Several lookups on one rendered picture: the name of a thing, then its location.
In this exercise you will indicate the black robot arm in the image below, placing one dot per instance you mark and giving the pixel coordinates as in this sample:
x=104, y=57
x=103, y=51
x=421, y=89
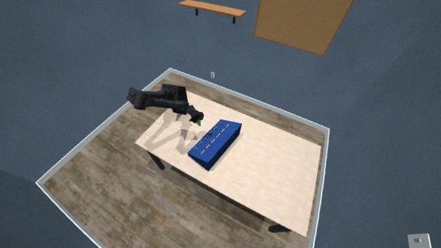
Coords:
x=143, y=99

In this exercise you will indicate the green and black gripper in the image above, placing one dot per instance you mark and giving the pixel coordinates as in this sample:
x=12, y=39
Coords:
x=195, y=121

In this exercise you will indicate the blue switch panel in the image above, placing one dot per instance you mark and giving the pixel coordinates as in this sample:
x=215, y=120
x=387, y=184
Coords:
x=215, y=143

